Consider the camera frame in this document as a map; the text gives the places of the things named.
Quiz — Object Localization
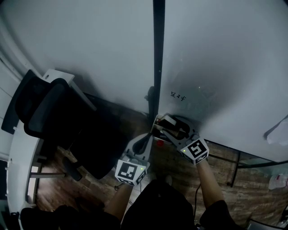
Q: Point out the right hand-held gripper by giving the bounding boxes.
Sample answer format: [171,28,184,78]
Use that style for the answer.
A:
[162,116,210,166]

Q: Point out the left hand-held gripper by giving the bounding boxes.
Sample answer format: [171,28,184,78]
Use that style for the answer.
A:
[114,133,153,186]

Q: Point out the black and white whiteboard eraser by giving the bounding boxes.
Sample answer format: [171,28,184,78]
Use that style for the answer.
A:
[161,115,186,138]

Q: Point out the white plastic box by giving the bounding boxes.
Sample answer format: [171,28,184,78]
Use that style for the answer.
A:
[150,113,178,143]

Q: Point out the person's left forearm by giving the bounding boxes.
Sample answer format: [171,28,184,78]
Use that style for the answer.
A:
[104,183,135,222]

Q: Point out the person's right forearm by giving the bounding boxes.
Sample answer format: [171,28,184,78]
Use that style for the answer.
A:
[197,159,225,209]

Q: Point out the whiteboard on black stand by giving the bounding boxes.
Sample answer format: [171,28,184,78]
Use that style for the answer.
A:
[144,0,288,188]

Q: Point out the person's black clothing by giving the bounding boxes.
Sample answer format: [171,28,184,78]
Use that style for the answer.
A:
[54,179,246,230]

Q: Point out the black high-back office chair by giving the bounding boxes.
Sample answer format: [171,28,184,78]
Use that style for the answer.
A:
[14,76,129,181]

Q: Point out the frosted glass door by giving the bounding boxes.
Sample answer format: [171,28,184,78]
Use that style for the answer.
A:
[238,151,288,178]

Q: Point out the crumpled white paper sheet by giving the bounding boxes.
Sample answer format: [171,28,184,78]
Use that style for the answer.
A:
[263,114,288,146]

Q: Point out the white plastic bag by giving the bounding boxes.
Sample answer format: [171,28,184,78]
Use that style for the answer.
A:
[269,174,288,190]

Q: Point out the white desk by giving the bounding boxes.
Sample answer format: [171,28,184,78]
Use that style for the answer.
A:
[5,68,97,225]

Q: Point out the black cable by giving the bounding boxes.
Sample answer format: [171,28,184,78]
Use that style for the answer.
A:
[114,183,142,194]
[193,184,202,221]

